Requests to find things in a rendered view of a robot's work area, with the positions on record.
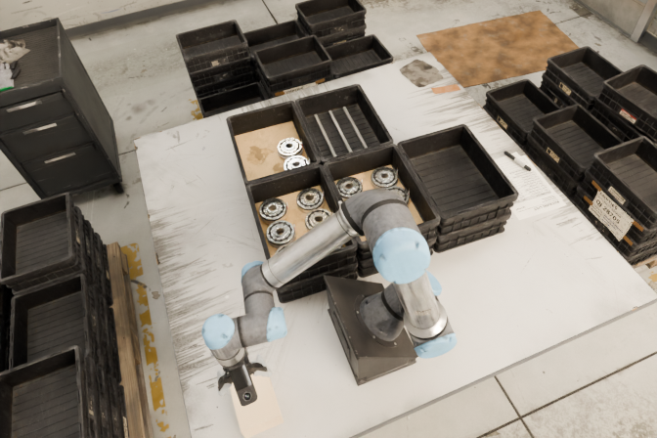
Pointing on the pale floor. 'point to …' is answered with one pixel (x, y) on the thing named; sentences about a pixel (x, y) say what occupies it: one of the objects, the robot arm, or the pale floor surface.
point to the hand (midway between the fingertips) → (246, 386)
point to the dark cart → (57, 117)
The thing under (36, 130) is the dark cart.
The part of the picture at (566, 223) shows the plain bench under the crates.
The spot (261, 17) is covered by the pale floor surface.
